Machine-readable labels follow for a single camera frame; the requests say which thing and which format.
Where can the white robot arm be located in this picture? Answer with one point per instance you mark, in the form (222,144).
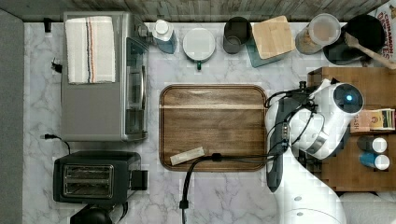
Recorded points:
(315,121)

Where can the wooden cutting board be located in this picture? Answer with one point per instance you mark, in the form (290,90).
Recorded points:
(225,119)

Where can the green and white mug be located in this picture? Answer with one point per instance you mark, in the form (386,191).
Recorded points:
(199,45)

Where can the silver toaster oven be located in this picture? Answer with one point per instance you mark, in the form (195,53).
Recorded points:
(110,111)

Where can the dark grey cup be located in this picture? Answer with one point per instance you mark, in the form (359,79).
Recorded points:
(236,33)

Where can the glass container bamboo lid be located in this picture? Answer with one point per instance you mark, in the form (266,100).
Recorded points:
(271,41)

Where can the striped white dish towel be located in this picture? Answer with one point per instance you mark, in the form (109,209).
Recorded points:
(90,48)

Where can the black coffee grinder top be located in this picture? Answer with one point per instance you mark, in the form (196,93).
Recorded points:
(100,214)

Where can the black two-slot toaster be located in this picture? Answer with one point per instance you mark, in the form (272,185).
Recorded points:
(98,177)

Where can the clear jar with cereal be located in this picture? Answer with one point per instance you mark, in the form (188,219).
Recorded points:
(322,31)

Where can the tea bag boxes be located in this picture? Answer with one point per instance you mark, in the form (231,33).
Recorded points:
(373,120)

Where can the wooden spoon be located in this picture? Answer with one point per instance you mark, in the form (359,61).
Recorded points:
(353,42)

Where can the grey shaker white cap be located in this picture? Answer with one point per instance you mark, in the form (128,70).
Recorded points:
(372,144)

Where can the black pot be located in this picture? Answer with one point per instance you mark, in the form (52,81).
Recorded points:
(370,34)

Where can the blue shaker white cap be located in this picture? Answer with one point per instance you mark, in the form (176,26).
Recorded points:
(379,162)

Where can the cinnamon cereal box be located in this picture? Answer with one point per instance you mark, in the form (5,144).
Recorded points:
(387,16)

